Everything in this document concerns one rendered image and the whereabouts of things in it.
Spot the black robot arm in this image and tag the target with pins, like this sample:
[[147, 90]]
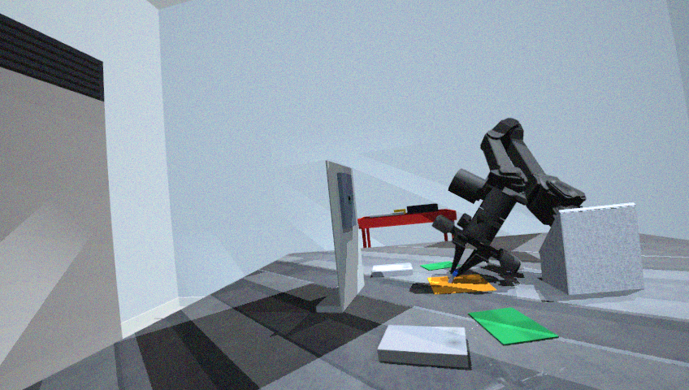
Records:
[[522, 181]]

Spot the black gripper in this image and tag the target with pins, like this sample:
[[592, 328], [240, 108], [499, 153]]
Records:
[[483, 227]]

